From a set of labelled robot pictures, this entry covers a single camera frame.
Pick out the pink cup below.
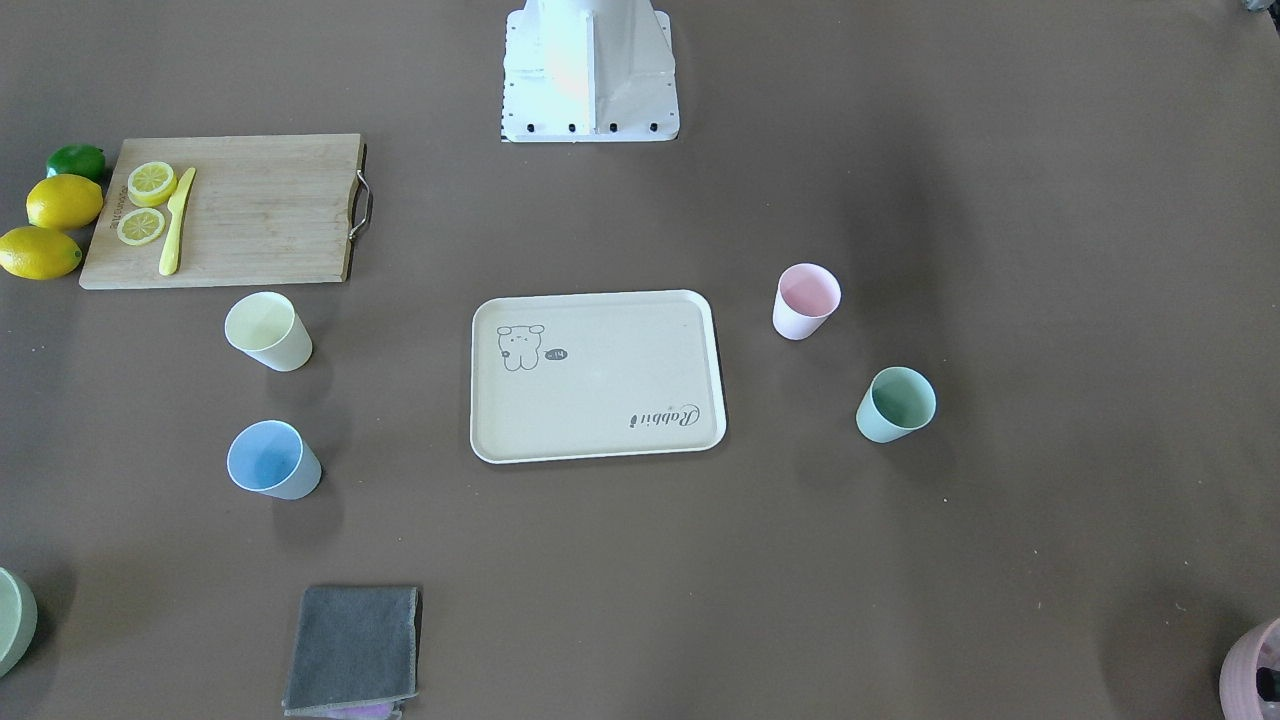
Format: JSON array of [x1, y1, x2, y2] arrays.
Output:
[[772, 263, 842, 341]]

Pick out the green cup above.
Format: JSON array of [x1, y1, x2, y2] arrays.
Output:
[[856, 366, 937, 443]]

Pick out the pale yellow cup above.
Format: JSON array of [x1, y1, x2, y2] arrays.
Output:
[[224, 291, 314, 372]]

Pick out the blue cup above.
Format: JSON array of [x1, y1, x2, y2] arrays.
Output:
[[227, 419, 323, 500]]

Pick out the cream rectangular rabbit tray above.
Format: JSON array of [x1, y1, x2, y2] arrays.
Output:
[[470, 290, 727, 464]]

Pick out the wooden cutting board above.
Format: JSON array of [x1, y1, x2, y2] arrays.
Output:
[[79, 133, 366, 290]]

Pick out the folded grey cloth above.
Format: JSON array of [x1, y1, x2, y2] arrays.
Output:
[[282, 585, 419, 710]]

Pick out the purple cloth under grey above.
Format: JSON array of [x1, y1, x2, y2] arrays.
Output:
[[283, 700, 404, 719]]

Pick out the yellow plastic knife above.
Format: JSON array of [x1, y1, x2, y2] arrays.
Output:
[[157, 167, 197, 275]]

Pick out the lower lemon slice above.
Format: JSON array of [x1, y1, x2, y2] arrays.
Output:
[[115, 208, 166, 246]]

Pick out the lemon slice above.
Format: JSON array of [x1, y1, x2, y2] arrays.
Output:
[[115, 208, 166, 246], [125, 161, 178, 208]]

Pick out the upper lemon slice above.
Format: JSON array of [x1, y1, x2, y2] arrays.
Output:
[[125, 161, 178, 208]]

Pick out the green lime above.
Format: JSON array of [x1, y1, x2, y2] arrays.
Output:
[[46, 143, 106, 182]]

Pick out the upper whole lemon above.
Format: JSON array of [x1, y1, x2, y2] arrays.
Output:
[[26, 174, 104, 231]]

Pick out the whole lemon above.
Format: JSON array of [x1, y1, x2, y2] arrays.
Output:
[[1, 225, 83, 281], [26, 174, 104, 231]]

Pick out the lower whole lemon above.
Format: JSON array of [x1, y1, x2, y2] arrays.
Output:
[[1, 225, 83, 281]]

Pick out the green bowl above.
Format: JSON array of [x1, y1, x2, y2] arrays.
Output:
[[0, 568, 38, 676]]

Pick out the pink bowl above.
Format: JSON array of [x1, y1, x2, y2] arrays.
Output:
[[1219, 618, 1279, 719]]

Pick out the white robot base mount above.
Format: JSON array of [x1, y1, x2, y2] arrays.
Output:
[[500, 1, 681, 143]]

